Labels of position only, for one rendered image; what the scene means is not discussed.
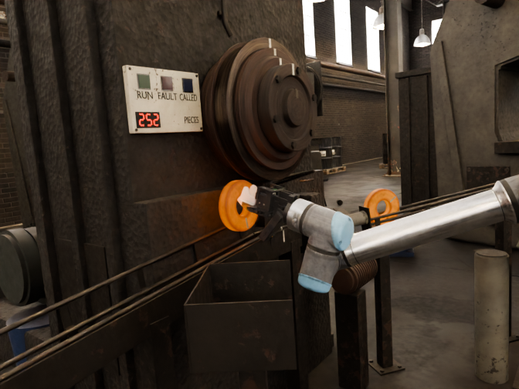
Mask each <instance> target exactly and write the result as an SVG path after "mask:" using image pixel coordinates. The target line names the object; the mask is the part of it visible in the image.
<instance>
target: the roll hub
mask: <svg viewBox="0 0 519 389"><path fill-rule="evenodd" d="M292 64H293V63H288V64H283V65H279V66H274V67H272V68H271V69H269V70H268V71H267V72H266V74H265V75H264V77H263V79H262V81H261V84H260V86H259V92H258V100H257V107H258V115H259V122H260V125H261V127H262V130H263V133H264V135H265V137H266V139H267V140H268V141H269V142H270V144H271V145H272V146H273V147H274V148H276V149H277V150H279V151H282V152H291V151H301V150H303V149H304V148H305V147H306V146H307V145H308V144H309V143H310V141H311V139H312V137H313V136H312V137H311V136H310V130H314V131H315V128H316V124H317V101H313V100H312V95H314V94H315V93H314V88H313V86H312V84H311V81H310V79H309V78H308V76H307V74H306V73H305V72H304V71H303V70H302V69H301V70H302V72H301V74H300V75H299V74H297V72H296V69H297V67H299V66H297V65H295V64H294V75H293V70H292ZM276 76H281V78H282V81H281V83H276ZM274 115H278V117H279V122H278V123H274V122H273V116H274ZM295 141H296V143H297V148H295V149H292V147H291V143H292V142H295Z"/></svg>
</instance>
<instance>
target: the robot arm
mask: <svg viewBox="0 0 519 389"><path fill-rule="evenodd" d="M274 186H277V187H279V188H281V189H278V190H277V189H274V188H275V187H274ZM299 197H300V195H299V194H295V193H293V192H290V191H286V188H283V187H280V186H279V185H276V184H271V187H270V188H267V187H264V186H261V187H257V186H255V185H252V186H251V187H250V189H249V188H248V187H244V188H243V191H242V194H241V196H239V198H238V200H237V201H238V202H239V203H240V204H241V205H242V207H243V208H245V209H246V210H247V211H250V212H252V213H255V214H257V215H260V216H263V217H267V218H268V217H271V218H272V219H271V220H270V222H269V223H268V224H267V226H266V227H265V228H264V230H262V232H261V234H260V235H259V237H260V238H261V240H262V241H263V242H267V241H270V240H271V239H272V238H273V237H274V236H275V234H276V233H277V231H278V230H279V229H280V227H281V226H282V224H283V223H285V224H287V227H288V228H289V229H291V230H294V231H295V232H299V233H301V234H302V235H305V236H307V237H309V239H308V243H307V247H306V250H305V253H304V259H303V261H302V265H301V268H300V273H298V275H299V276H298V282H299V284H300V285H301V286H302V287H304V288H306V289H309V290H311V291H314V292H317V293H327V292H329V290H330V288H331V287H332V285H331V284H332V281H333V278H334V275H335V274H336V273H337V271H339V270H342V269H346V268H349V267H352V266H354V265H357V264H359V263H363V262H367V261H370V260H373V259H377V258H380V257H383V256H386V255H391V254H393V253H396V252H401V251H404V250H406V249H411V248H414V247H416V246H420V245H425V244H427V243H430V242H434V241H438V240H440V239H443V238H448V237H450V236H454V235H458V234H461V233H464V232H468V231H471V230H474V229H477V228H482V227H484V226H488V225H492V224H495V223H498V222H502V221H509V222H512V223H514V224H517V223H519V175H515V176H513V177H509V178H505V179H503V180H500V181H497V182H496V184H495V185H494V187H493V188H492V189H491V190H489V191H485V192H482V193H479V194H475V195H472V196H469V197H467V198H463V199H460V200H458V201H454V202H451V203H448V204H445V205H441V206H439V207H436V208H432V209H429V210H427V211H423V212H420V213H417V214H414V215H410V216H408V217H405V218H401V219H399V220H396V221H393V222H389V223H386V224H384V225H380V226H377V227H374V228H370V229H368V230H365V231H362V232H358V233H355V234H354V223H353V221H352V219H351V218H350V217H349V216H347V215H344V214H342V213H341V212H339V211H333V210H330V209H328V208H325V207H322V206H320V205H316V204H314V203H312V202H309V201H306V200H304V199H299Z"/></svg>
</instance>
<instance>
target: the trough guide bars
mask: <svg viewBox="0 0 519 389"><path fill-rule="evenodd" d="M495 184H496V183H493V184H487V185H484V186H480V187H477V188H471V189H468V190H465V191H459V192H456V193H452V194H447V195H443V196H440V197H437V198H431V199H428V200H425V201H419V202H416V203H412V204H409V205H403V206H400V207H399V209H403V208H407V209H404V210H401V211H396V212H393V213H389V214H386V215H380V216H377V217H374V218H371V221H374V220H375V222H372V223H371V225H375V227H377V226H380V225H381V223H384V222H389V221H392V220H396V219H399V218H404V217H407V216H410V215H414V214H417V213H420V212H423V211H427V210H429V209H432V208H436V207H439V206H441V205H438V204H441V203H444V202H448V201H453V200H456V199H463V198H465V197H469V196H472V195H476V194H479V193H482V192H485V191H489V190H491V189H492V188H488V187H491V186H494V185H495ZM482 188H487V189H483V190H480V191H475V190H479V189H482ZM470 191H475V192H471V193H469V194H465V193H467V192H470ZM454 195H460V196H456V197H453V198H448V197H451V196H454ZM442 198H447V199H444V200H441V201H435V200H439V199H442ZM431 201H435V202H432V203H428V204H425V205H420V204H424V203H427V202H431ZM433 205H438V206H435V207H431V208H430V206H433ZM412 206H415V207H413V208H408V207H412ZM420 208H426V209H423V210H420ZM414 210H415V211H414ZM408 211H414V212H411V213H408V214H404V215H399V214H402V213H406V212H408ZM392 215H399V216H395V217H393V218H387V219H384V220H381V221H380V218H385V217H388V216H392Z"/></svg>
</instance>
